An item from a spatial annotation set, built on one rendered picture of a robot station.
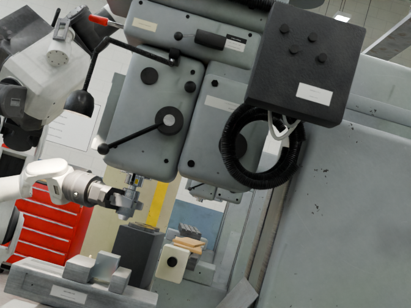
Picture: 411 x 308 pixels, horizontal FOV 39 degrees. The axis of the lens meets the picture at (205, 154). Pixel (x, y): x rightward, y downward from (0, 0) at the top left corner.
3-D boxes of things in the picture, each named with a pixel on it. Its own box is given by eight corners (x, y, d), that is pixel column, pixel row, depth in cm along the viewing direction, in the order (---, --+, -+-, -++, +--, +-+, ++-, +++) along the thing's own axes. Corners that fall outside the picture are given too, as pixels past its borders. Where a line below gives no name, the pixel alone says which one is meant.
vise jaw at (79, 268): (60, 277, 134) (66, 260, 135) (73, 269, 149) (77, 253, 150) (85, 284, 135) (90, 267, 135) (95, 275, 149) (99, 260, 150)
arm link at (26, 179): (66, 168, 154) (15, 176, 152) (73, 194, 159) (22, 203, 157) (66, 155, 159) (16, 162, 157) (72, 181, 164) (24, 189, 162)
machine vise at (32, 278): (2, 292, 134) (16, 246, 134) (20, 282, 149) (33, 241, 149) (147, 333, 134) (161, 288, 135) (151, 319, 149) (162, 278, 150)
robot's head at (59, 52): (42, 65, 174) (49, 46, 167) (49, 41, 179) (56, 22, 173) (63, 73, 176) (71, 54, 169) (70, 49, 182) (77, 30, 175)
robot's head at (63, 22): (50, 55, 175) (47, 37, 169) (56, 35, 180) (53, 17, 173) (71, 58, 175) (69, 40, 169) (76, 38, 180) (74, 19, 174)
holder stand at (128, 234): (101, 281, 182) (120, 220, 184) (118, 274, 204) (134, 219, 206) (137, 293, 181) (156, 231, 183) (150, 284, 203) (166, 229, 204)
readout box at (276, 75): (246, 96, 115) (275, -3, 116) (242, 103, 124) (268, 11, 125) (343, 124, 115) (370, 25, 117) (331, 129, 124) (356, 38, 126)
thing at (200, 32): (172, 38, 138) (177, 21, 138) (172, 42, 142) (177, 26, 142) (222, 52, 138) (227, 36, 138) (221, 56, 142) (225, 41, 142)
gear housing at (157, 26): (120, 32, 141) (133, -7, 142) (130, 56, 165) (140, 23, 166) (252, 71, 141) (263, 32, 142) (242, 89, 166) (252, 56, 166)
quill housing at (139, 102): (96, 162, 140) (134, 38, 143) (107, 166, 161) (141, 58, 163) (172, 184, 140) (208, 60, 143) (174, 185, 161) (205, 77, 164)
